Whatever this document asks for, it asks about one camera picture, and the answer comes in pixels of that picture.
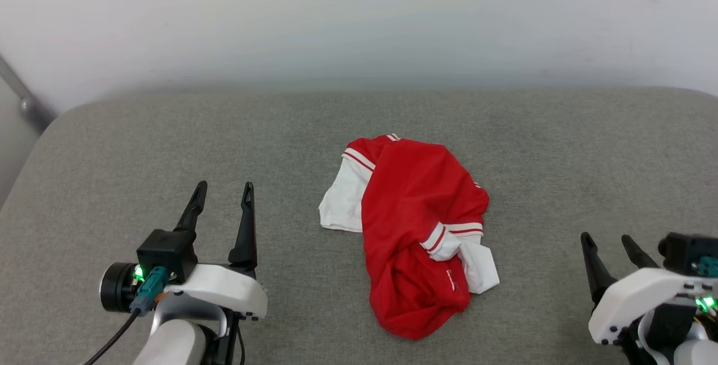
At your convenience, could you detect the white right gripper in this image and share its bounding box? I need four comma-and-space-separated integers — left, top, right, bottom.
581, 232, 699, 348

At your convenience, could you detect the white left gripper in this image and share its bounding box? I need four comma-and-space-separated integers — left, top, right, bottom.
150, 181, 269, 336

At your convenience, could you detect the red and white jersey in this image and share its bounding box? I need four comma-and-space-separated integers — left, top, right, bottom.
319, 133, 501, 341

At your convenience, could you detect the grey metal pole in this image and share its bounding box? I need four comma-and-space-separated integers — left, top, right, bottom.
0, 54, 58, 133

